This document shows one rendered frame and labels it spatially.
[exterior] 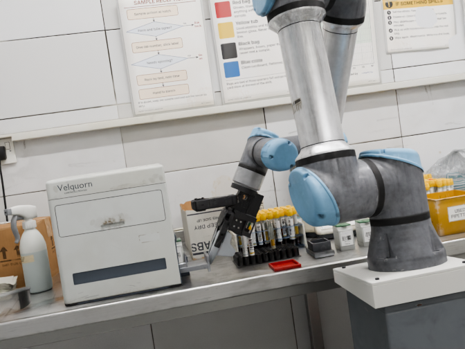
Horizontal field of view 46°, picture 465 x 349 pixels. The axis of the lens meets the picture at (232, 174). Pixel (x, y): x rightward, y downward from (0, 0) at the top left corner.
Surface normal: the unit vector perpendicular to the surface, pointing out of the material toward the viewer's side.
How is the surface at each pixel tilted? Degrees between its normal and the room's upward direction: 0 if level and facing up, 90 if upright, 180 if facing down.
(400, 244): 69
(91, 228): 90
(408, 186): 87
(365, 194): 96
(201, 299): 90
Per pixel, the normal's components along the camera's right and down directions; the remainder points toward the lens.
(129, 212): 0.16, 0.03
